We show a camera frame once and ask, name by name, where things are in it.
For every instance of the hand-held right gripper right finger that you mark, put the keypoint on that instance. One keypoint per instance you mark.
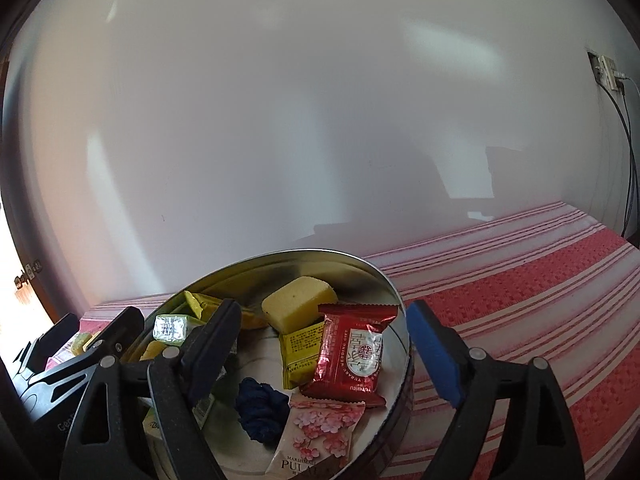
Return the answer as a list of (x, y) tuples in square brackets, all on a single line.
[(435, 355)]

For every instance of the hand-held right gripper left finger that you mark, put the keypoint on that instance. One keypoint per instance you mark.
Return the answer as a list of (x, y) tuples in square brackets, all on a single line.
[(210, 360)]

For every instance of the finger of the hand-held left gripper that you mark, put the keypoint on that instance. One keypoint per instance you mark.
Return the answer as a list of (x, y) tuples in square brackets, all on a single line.
[(57, 332), (122, 325)]

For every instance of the pink floral snack packet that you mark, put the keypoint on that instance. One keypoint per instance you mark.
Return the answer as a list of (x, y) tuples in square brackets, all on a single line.
[(315, 435)]

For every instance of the round metal tin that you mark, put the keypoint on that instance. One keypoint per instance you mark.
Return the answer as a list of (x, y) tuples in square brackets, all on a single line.
[(300, 265)]

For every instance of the yellow green snack packet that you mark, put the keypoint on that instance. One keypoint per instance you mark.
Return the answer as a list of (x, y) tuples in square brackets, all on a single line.
[(82, 342)]

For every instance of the brown wooden door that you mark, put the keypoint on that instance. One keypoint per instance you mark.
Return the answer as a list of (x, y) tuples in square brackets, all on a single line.
[(44, 305)]

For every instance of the small yellow wrapped cake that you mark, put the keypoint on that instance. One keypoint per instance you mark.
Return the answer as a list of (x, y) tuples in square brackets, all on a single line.
[(151, 351)]

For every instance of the green silver snack packet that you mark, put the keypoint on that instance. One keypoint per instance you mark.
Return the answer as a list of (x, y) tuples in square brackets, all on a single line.
[(172, 329)]

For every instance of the golden orange snack packet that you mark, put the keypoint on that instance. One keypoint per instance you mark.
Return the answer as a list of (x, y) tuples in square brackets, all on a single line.
[(200, 302)]

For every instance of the dark blue crumpled wrapper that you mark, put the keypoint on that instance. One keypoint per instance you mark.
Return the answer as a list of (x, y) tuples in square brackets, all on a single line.
[(260, 405)]

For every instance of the metal door latch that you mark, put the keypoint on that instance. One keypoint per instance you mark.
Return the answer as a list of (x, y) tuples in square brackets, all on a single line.
[(34, 269)]

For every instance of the red snack packet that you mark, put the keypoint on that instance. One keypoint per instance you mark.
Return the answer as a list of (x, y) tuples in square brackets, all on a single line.
[(350, 355)]

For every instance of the light green snack packet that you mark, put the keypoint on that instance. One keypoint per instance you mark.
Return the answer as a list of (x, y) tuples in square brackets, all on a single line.
[(154, 425)]

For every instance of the red striped tablecloth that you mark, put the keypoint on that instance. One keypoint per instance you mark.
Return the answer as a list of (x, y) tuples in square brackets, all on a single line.
[(525, 285)]

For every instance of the white wall socket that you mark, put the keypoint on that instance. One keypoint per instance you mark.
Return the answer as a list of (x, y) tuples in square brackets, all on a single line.
[(610, 72)]

